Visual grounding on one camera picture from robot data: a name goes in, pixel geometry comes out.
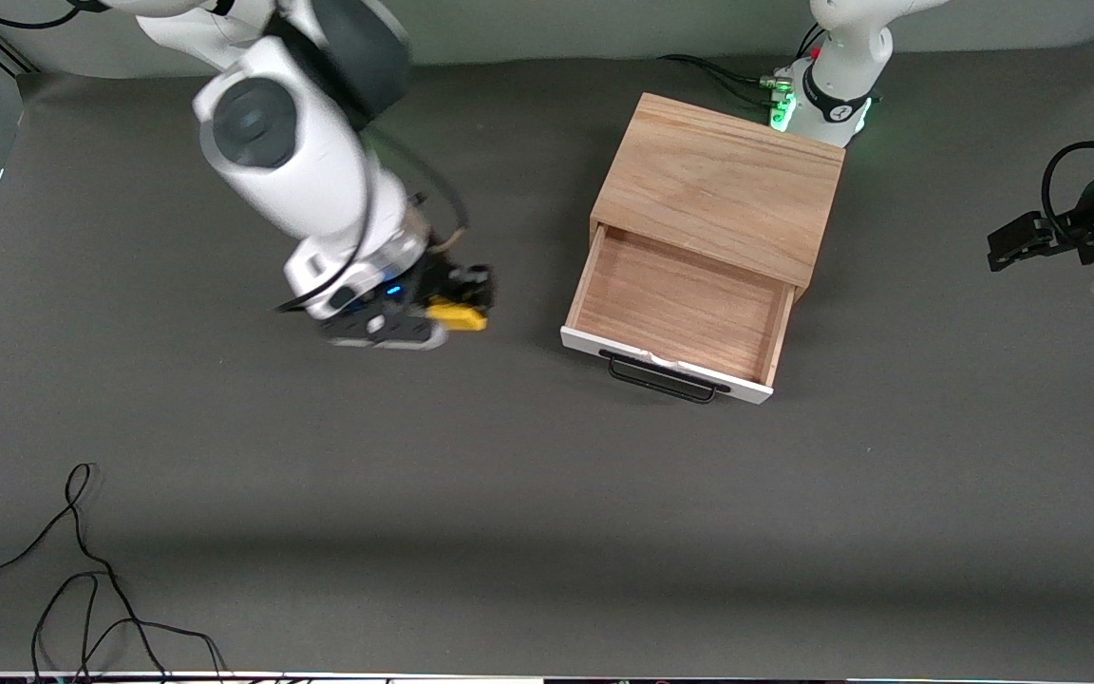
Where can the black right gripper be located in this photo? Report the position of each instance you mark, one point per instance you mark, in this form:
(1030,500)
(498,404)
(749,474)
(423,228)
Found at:
(435,281)

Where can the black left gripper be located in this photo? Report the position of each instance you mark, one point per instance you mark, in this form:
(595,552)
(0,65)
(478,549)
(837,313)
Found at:
(1068,234)

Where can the yellow wooden block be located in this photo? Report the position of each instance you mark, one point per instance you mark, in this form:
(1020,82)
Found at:
(460,315)

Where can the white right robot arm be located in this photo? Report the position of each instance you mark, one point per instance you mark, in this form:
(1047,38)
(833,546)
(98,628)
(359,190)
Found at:
(310,161)

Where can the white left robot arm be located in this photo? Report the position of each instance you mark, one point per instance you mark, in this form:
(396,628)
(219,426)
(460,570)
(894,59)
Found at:
(841,57)

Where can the wooden drawer cabinet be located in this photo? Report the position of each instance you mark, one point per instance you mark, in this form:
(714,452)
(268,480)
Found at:
(718,180)

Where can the dark grey table mat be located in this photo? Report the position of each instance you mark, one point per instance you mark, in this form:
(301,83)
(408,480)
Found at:
(509,522)

